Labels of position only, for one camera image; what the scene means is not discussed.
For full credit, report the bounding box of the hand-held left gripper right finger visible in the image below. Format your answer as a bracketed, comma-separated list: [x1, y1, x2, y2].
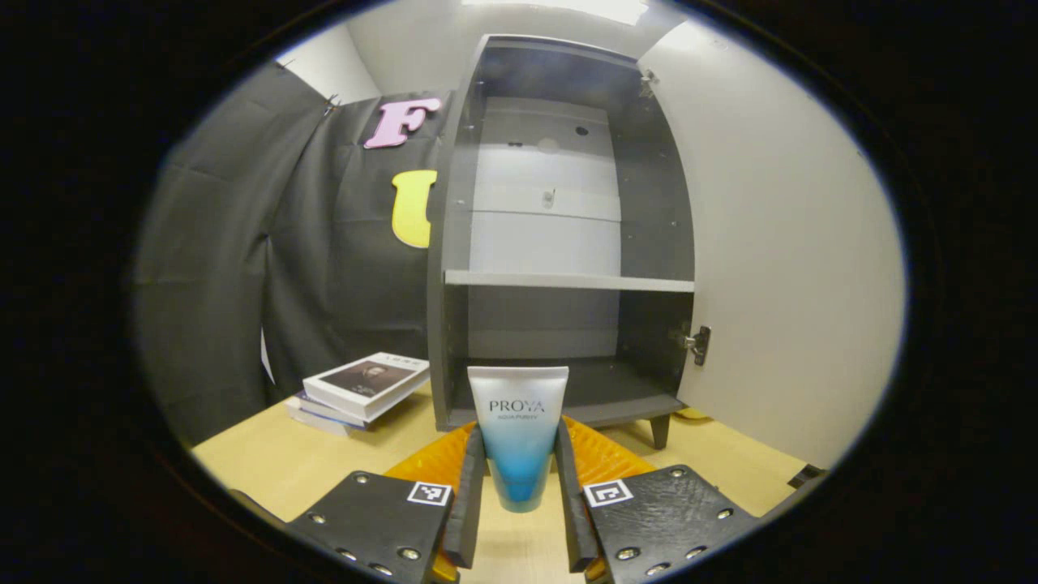
[552, 415, 765, 584]

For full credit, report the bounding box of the metal door hinge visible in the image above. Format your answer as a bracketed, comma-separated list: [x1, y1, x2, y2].
[680, 326, 713, 367]

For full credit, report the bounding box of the dark grey cabinet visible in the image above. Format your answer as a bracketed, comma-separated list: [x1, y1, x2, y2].
[426, 34, 700, 451]

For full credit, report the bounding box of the white book with portrait cover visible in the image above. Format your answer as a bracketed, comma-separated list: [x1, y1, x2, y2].
[302, 351, 431, 423]

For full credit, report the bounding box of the white and blue bottle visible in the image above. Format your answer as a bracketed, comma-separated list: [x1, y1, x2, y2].
[468, 365, 570, 513]

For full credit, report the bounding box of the grey cabinet shelf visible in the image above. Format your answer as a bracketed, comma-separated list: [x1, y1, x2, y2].
[444, 269, 696, 294]

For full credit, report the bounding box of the ceiling light panel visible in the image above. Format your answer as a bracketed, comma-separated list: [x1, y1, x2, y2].
[462, 0, 650, 25]

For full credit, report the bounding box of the light grey cabinet door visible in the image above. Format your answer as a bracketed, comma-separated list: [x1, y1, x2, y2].
[637, 20, 907, 471]

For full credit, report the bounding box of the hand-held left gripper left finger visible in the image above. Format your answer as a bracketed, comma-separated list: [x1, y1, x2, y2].
[286, 422, 489, 584]

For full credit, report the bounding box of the blue covered book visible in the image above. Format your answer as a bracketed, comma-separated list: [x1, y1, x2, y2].
[294, 389, 382, 429]

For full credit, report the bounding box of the pale grey book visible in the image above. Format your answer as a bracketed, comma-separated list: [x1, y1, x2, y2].
[284, 397, 362, 439]

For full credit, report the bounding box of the black backdrop cloth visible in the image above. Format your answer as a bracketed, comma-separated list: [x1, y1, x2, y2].
[134, 61, 455, 447]

